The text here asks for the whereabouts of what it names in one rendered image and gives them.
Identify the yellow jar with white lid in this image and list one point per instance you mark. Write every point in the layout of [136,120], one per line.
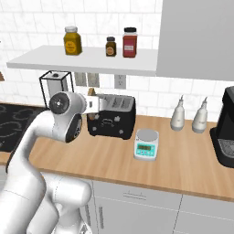
[72,41]

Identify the black hob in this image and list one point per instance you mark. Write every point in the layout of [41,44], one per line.
[15,122]

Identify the brown bread slice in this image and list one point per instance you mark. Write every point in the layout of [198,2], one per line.
[91,91]

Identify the white wall shelf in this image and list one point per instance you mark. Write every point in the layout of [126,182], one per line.
[88,62]

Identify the small brown jar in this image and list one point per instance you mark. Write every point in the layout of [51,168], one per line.
[111,47]

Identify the grey wall cupboard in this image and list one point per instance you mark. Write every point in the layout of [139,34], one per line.
[198,36]

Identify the white pouring bottle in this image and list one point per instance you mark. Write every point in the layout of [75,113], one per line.
[199,120]
[177,117]

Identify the white wall socket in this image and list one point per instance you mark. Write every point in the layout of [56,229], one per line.
[120,81]

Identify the red jar with black lid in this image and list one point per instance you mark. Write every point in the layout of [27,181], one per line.
[130,43]

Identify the white and teal kitchen scale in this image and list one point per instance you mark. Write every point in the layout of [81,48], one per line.
[146,145]

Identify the grey wall socket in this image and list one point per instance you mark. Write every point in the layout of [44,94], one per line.
[80,79]
[93,80]

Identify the black toaster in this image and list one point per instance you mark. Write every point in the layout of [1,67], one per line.
[113,122]

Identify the grey cupboard door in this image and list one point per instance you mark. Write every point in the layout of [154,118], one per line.
[91,213]
[207,227]
[137,221]

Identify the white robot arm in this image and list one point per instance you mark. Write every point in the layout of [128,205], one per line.
[24,170]

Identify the black coffee machine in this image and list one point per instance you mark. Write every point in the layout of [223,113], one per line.
[226,128]

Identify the wide grey drawer front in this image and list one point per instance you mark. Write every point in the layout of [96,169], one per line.
[158,196]

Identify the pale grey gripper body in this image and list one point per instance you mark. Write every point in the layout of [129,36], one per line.
[106,101]

